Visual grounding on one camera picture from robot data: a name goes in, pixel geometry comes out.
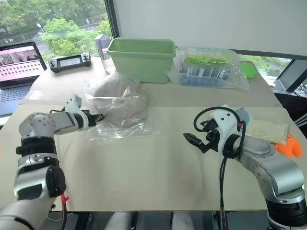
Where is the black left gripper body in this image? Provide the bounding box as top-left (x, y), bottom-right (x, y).
top-left (86, 112), bottom-right (100, 128)

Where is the black controller with screen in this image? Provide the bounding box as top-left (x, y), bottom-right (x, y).
top-left (48, 53), bottom-right (93, 73)

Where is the grey blue plush item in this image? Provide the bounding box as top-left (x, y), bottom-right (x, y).
top-left (236, 107), bottom-right (254, 127)

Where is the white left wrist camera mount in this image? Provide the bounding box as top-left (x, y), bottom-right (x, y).
top-left (64, 94), bottom-right (90, 129)

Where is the white rounded shape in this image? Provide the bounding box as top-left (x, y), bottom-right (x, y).
top-left (108, 211), bottom-right (132, 230)

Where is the orange plush toy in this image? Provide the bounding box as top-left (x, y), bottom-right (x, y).
top-left (273, 133), bottom-right (303, 159)

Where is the beige cloth packet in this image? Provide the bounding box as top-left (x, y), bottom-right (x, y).
top-left (245, 118), bottom-right (290, 145)

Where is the black red cable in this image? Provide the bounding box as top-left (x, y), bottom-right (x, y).
top-left (59, 192), bottom-right (71, 230)

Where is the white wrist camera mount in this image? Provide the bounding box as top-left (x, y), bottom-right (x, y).
top-left (64, 94), bottom-right (90, 129)
top-left (210, 104), bottom-right (243, 154)

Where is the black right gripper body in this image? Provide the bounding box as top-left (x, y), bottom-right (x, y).
top-left (203, 119), bottom-right (221, 152)

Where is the black window frame post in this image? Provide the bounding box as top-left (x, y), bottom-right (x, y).
top-left (104, 0), bottom-right (123, 39)

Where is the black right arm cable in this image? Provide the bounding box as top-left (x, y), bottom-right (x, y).
top-left (193, 107), bottom-right (248, 230)

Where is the clear plastic cup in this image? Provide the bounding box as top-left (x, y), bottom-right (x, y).
top-left (101, 47), bottom-right (115, 73)

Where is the clear measuring cup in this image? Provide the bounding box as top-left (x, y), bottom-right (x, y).
top-left (95, 33), bottom-right (112, 61)

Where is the grey monitor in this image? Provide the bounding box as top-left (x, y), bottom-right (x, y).
top-left (273, 58), bottom-right (307, 93)

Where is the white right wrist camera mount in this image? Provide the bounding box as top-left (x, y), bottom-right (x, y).
top-left (210, 104), bottom-right (243, 154)

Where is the open laptop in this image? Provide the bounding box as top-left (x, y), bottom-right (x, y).
top-left (0, 41), bottom-right (48, 118)

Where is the green round toy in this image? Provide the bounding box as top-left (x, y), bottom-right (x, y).
top-left (240, 61), bottom-right (258, 80)

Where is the clear bag of bottles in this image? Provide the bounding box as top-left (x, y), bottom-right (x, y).
top-left (165, 46), bottom-right (250, 92)

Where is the green plastic bin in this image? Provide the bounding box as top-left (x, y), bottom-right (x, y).
top-left (106, 37), bottom-right (177, 84)

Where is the clear plastic bag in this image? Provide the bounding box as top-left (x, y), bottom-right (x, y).
top-left (83, 71), bottom-right (162, 140)

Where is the blue bottle pack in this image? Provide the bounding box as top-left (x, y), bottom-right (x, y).
top-left (179, 51), bottom-right (235, 86)

